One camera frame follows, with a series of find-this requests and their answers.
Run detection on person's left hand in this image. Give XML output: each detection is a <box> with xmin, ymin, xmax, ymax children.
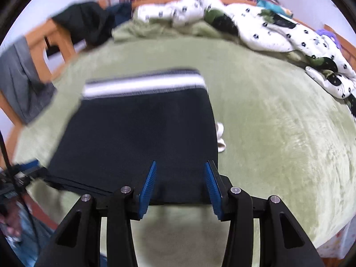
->
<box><xmin>0</xmin><ymin>208</ymin><xmax>22</xmax><ymax>241</ymax></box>

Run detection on white floral quilt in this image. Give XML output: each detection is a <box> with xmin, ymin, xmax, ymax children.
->
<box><xmin>133</xmin><ymin>0</ymin><xmax>356</xmax><ymax>117</ymax></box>

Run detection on green fleece blanket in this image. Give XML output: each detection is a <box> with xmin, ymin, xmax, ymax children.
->
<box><xmin>12</xmin><ymin>24</ymin><xmax>356</xmax><ymax>267</ymax></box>

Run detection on grey denim garment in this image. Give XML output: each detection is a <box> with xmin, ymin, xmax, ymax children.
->
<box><xmin>0</xmin><ymin>37</ymin><xmax>58</xmax><ymax>125</ymax></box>

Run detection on black garment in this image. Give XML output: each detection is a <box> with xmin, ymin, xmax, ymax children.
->
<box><xmin>51</xmin><ymin>1</ymin><xmax>116</xmax><ymax>48</ymax></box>

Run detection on wooden bed frame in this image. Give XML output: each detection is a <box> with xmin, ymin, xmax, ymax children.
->
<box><xmin>0</xmin><ymin>0</ymin><xmax>356</xmax><ymax>170</ymax></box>

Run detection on black pants with white stripe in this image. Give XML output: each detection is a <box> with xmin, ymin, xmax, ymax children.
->
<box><xmin>46</xmin><ymin>67</ymin><xmax>219</xmax><ymax>205</ymax></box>

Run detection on purple item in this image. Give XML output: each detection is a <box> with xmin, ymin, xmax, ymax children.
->
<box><xmin>316</xmin><ymin>28</ymin><xmax>341</xmax><ymax>48</ymax></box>

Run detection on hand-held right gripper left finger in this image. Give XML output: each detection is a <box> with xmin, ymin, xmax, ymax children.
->
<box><xmin>35</xmin><ymin>160</ymin><xmax>158</xmax><ymax>267</ymax></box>

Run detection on printed bed sheet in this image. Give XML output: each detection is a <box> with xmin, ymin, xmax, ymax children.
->
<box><xmin>314</xmin><ymin>227</ymin><xmax>351</xmax><ymax>260</ymax></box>

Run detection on teal item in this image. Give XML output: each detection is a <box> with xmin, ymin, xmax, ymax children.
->
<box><xmin>255</xmin><ymin>0</ymin><xmax>293</xmax><ymax>18</ymax></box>

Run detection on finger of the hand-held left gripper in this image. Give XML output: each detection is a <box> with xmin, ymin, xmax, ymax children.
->
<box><xmin>17</xmin><ymin>158</ymin><xmax>49</xmax><ymax>186</ymax></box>

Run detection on navy garment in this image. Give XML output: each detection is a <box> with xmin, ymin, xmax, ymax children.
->
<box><xmin>107</xmin><ymin>2</ymin><xmax>133</xmax><ymax>26</ymax></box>

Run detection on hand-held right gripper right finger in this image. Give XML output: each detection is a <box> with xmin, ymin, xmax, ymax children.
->
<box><xmin>204</xmin><ymin>160</ymin><xmax>326</xmax><ymax>267</ymax></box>

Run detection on white cloth piece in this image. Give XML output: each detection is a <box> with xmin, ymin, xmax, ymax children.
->
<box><xmin>216</xmin><ymin>122</ymin><xmax>227</xmax><ymax>153</ymax></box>

